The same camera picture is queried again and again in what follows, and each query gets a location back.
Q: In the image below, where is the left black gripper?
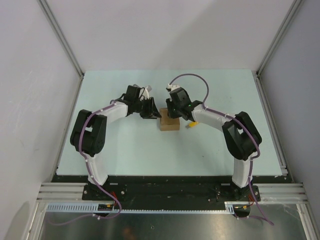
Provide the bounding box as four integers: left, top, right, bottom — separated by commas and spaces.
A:
133, 97, 162, 120

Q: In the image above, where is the brown cardboard express box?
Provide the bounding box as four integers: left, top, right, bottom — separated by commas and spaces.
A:
159, 108, 180, 132

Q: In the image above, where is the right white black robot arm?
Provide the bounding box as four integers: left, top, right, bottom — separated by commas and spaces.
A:
166, 85, 262, 201

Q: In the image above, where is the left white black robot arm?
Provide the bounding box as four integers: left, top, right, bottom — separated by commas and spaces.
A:
70, 84, 161, 200

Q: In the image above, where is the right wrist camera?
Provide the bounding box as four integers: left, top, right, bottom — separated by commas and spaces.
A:
166, 84, 180, 92

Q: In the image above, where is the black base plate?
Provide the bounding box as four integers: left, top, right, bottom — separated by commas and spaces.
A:
55, 176, 292, 218

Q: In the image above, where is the right aluminium side rail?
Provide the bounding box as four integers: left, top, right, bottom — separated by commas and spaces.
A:
252, 71, 290, 176

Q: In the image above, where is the left aluminium corner post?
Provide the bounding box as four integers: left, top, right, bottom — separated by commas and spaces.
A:
37, 0, 84, 79

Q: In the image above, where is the aluminium corner post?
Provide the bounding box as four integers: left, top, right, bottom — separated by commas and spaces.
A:
37, 0, 84, 79
255, 0, 305, 77

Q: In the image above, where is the aluminium front rail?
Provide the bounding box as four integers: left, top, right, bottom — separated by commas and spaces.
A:
36, 182, 308, 204

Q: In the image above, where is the grey slotted cable duct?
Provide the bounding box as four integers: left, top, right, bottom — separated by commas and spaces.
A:
46, 201, 253, 215

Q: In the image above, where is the right aluminium corner post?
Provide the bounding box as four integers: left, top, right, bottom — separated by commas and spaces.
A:
255, 0, 305, 77

